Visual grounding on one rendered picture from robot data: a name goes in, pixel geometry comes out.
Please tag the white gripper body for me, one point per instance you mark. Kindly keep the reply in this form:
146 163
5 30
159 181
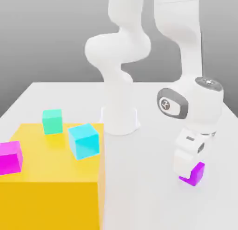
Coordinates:
183 162

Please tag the small purple cube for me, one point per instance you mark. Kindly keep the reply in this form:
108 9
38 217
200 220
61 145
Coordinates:
197 175

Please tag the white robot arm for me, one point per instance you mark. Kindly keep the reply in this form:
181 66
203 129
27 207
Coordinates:
119 47

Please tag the small cyan cube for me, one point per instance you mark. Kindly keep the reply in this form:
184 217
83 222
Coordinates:
84 142

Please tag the small green cube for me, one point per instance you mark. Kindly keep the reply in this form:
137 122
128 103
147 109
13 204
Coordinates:
52 122

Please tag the small magenta cube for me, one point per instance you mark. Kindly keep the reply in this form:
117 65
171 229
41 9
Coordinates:
9 159

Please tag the large yellow box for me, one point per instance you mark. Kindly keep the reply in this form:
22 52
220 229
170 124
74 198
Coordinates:
55 187

